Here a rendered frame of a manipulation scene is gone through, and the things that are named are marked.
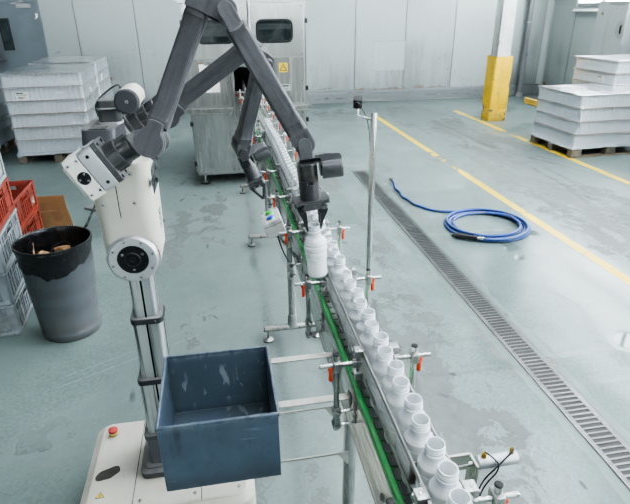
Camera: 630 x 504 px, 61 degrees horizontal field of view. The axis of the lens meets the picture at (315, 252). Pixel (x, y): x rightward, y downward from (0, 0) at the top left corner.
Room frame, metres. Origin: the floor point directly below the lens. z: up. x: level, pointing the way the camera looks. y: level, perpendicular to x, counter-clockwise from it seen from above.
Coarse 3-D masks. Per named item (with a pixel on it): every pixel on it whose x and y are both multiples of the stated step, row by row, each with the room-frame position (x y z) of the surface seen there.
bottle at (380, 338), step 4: (376, 332) 1.13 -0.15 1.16; (380, 332) 1.13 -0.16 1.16; (384, 332) 1.13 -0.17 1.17; (376, 336) 1.13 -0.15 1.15; (380, 336) 1.13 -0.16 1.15; (384, 336) 1.13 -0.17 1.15; (376, 340) 1.10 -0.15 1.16; (380, 340) 1.10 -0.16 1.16; (384, 340) 1.10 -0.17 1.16; (388, 340) 1.11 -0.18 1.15; (376, 344) 1.10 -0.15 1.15; (380, 344) 1.10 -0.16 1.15; (384, 344) 1.10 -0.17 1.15; (372, 348) 1.11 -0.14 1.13; (376, 348) 1.10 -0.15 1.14; (368, 352) 1.11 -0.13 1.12; (372, 352) 1.10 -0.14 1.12; (376, 352) 1.10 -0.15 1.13; (368, 356) 1.11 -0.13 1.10; (372, 356) 1.09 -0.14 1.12; (368, 360) 1.11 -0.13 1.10; (372, 360) 1.09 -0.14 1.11; (368, 372) 1.11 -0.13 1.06; (368, 376) 1.11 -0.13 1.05; (368, 380) 1.10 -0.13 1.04; (368, 384) 1.10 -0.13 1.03
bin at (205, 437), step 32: (224, 352) 1.37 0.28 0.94; (256, 352) 1.38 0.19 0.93; (192, 384) 1.35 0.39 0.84; (224, 384) 1.36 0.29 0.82; (256, 384) 1.38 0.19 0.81; (160, 416) 1.10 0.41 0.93; (192, 416) 1.32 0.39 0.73; (224, 416) 1.32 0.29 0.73; (256, 416) 1.08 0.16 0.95; (160, 448) 1.04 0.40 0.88; (192, 448) 1.05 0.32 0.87; (224, 448) 1.06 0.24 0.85; (256, 448) 1.08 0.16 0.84; (192, 480) 1.05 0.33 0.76; (224, 480) 1.06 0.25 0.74
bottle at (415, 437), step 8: (416, 416) 0.84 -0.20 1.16; (424, 416) 0.83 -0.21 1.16; (416, 424) 0.81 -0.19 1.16; (424, 424) 0.80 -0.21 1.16; (408, 432) 0.82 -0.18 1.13; (416, 432) 0.80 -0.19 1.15; (424, 432) 0.80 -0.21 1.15; (408, 440) 0.81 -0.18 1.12; (416, 440) 0.80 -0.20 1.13; (424, 440) 0.80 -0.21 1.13; (408, 448) 0.80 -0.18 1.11; (416, 448) 0.79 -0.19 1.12; (416, 456) 0.79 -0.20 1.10; (408, 464) 0.80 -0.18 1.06; (408, 472) 0.80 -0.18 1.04
